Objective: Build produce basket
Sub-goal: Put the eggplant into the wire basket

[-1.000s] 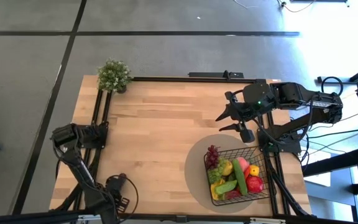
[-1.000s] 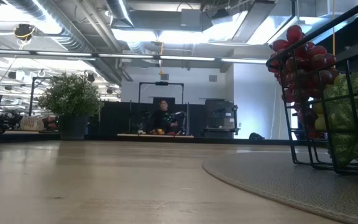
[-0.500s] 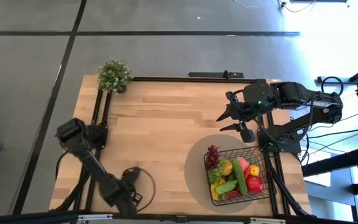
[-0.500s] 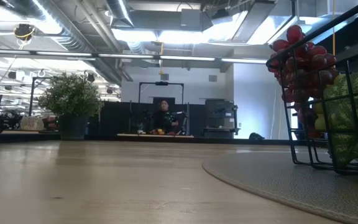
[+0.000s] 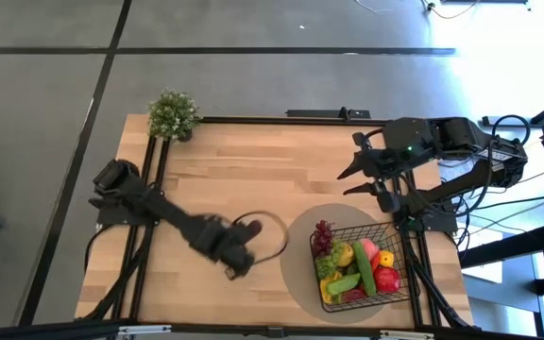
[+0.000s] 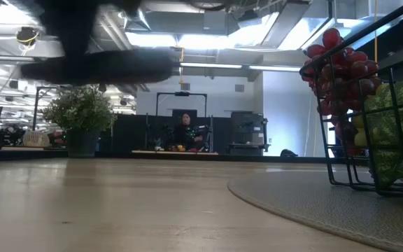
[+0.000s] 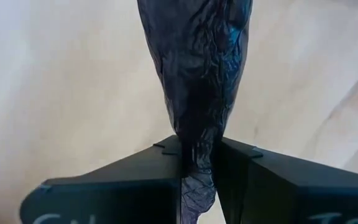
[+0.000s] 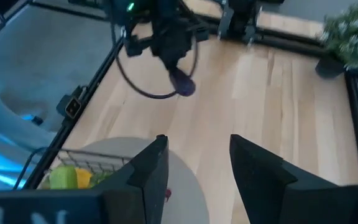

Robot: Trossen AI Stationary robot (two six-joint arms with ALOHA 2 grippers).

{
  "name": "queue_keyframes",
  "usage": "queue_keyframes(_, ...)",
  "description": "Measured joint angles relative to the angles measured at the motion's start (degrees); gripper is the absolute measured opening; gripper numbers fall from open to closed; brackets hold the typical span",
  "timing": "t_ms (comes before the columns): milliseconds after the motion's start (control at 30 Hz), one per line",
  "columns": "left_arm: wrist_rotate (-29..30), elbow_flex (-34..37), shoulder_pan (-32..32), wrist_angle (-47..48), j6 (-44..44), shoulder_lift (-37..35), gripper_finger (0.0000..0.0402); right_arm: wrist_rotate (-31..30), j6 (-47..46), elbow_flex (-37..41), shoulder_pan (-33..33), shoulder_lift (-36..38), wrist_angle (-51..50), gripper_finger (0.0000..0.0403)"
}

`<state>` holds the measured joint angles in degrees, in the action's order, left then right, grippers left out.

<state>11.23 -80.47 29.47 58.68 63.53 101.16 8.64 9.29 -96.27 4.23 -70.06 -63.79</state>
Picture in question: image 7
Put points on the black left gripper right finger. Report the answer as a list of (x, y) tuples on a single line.
[(291, 193)]

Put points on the purple eggplant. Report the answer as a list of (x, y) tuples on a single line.
[(200, 68)]

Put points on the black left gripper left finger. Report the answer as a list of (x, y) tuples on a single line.
[(120, 186)]

